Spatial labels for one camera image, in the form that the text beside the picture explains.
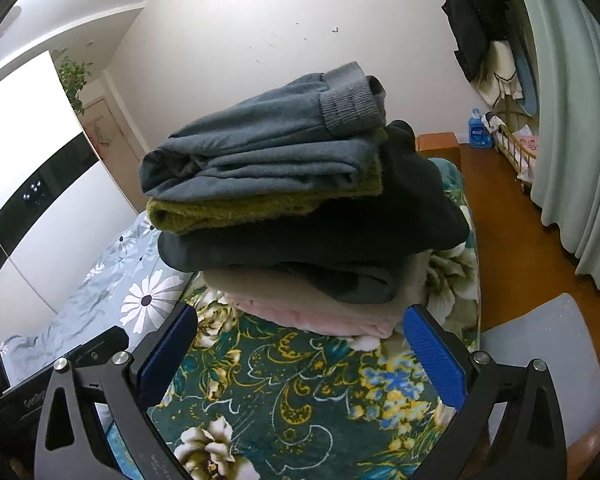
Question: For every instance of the dark grey folded garment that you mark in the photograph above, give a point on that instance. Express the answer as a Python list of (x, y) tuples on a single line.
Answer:
[(410, 210)]

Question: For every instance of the pink folded garment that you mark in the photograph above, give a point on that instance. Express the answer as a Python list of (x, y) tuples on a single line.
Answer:
[(310, 317)]

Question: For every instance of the grey daisy print duvet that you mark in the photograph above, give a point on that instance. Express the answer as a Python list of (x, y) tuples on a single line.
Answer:
[(105, 280)]

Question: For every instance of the round ceiling light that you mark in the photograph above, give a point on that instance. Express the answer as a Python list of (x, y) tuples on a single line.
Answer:
[(7, 25)]

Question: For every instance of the white hanging garment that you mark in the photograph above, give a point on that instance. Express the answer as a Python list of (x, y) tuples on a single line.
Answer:
[(500, 72)]

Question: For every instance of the white wardrobe with black stripe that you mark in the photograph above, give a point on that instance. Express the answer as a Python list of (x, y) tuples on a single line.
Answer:
[(30, 125)]

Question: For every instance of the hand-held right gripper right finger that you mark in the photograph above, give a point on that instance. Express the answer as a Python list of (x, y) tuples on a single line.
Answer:
[(435, 350)]

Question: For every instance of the black hanging clothes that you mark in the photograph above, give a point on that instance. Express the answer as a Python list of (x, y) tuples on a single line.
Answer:
[(472, 25)]

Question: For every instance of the beige folded garment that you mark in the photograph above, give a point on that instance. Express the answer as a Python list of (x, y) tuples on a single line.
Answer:
[(260, 282)]

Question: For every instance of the grey knit sweater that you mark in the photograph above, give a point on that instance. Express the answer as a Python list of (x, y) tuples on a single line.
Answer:
[(260, 150)]

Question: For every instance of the beige room door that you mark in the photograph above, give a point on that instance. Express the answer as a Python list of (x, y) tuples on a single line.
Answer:
[(115, 130)]

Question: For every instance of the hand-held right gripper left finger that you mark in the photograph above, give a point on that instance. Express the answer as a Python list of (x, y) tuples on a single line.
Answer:
[(167, 345)]

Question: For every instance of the pale green curtain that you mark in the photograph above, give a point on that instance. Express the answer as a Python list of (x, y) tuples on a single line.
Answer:
[(570, 135)]

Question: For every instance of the light blue hanging garment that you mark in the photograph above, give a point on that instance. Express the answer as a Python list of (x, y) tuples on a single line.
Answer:
[(526, 85)]

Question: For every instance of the wooden bed footboard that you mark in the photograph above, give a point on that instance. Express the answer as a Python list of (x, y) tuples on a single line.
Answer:
[(437, 142)]

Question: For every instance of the blue detergent bottle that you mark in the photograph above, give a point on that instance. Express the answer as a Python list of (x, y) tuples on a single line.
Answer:
[(479, 132)]

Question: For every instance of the olive green folded sweater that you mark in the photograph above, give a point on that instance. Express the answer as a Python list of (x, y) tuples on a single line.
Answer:
[(220, 212)]

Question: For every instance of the grey floor mat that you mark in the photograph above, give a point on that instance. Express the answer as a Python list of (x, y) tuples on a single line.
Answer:
[(555, 325)]

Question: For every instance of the green floral blanket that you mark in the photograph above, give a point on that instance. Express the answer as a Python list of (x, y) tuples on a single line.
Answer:
[(290, 385)]

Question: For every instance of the green potted plant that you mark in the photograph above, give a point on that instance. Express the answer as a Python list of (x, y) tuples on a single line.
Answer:
[(75, 77)]

